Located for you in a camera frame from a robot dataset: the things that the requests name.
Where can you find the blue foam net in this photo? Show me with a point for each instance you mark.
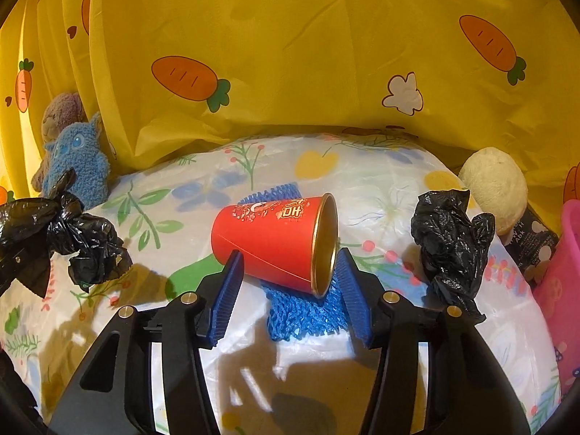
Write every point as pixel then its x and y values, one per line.
pixel 308 319

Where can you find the black plastic bag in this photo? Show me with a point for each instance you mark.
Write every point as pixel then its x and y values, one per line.
pixel 448 235
pixel 81 235

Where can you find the pink plastic basket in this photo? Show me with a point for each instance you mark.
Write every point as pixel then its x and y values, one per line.
pixel 562 290

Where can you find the floral plastic table cover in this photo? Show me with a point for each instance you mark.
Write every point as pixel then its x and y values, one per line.
pixel 385 181

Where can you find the purple teddy bear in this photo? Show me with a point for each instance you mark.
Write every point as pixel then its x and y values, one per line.
pixel 61 113

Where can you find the dark flower print box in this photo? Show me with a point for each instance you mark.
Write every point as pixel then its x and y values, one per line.
pixel 534 244

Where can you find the red paper cup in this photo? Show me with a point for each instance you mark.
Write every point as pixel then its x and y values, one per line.
pixel 272 244

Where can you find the yellow carrot print curtain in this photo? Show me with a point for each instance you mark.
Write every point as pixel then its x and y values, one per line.
pixel 317 54

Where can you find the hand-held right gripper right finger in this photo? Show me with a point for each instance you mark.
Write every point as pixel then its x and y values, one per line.
pixel 355 299

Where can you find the cream plush ball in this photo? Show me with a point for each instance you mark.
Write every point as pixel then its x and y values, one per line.
pixel 494 185

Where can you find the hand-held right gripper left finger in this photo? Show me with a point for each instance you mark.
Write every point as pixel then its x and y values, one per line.
pixel 224 299

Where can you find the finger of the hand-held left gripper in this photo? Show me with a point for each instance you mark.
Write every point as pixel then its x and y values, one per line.
pixel 25 274

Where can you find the blue plush monster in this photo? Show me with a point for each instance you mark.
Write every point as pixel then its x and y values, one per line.
pixel 77 163

